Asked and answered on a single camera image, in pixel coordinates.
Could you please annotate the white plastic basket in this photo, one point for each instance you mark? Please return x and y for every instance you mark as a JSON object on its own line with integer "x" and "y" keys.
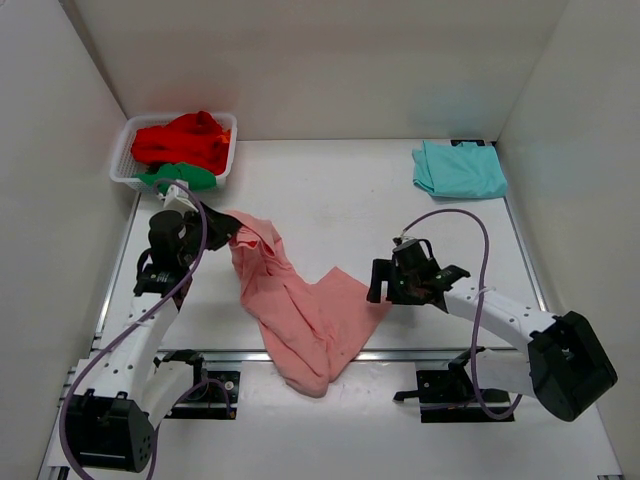
{"x": 124, "y": 167}

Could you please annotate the teal t shirt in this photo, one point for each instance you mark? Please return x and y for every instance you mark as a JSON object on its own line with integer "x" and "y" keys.
{"x": 445, "y": 171}

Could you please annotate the pink t shirt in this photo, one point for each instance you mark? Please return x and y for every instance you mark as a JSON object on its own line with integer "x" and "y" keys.
{"x": 310, "y": 331}

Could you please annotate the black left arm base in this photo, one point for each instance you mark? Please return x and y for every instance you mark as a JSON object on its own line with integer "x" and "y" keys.
{"x": 217, "y": 394}

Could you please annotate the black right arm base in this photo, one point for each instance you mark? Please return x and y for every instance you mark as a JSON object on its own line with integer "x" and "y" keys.
{"x": 446, "y": 396}

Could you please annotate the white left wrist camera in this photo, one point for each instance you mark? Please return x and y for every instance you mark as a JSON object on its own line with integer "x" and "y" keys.
{"x": 177, "y": 198}

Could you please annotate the green t shirt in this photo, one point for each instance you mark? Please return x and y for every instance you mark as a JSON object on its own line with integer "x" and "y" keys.
{"x": 198, "y": 179}

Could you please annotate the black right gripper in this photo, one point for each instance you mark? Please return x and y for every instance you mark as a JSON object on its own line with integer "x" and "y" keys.
{"x": 386, "y": 270}

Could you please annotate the red t shirt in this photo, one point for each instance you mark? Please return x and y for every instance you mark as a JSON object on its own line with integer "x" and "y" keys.
{"x": 194, "y": 138}

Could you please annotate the black label plate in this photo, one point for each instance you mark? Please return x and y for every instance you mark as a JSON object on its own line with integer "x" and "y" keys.
{"x": 468, "y": 143}

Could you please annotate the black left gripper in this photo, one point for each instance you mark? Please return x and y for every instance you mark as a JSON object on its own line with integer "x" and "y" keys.
{"x": 225, "y": 226}

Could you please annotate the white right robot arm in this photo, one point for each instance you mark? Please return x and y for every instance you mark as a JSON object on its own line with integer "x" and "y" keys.
{"x": 555, "y": 359}

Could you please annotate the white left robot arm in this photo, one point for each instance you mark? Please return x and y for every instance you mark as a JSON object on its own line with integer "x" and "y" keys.
{"x": 111, "y": 415}

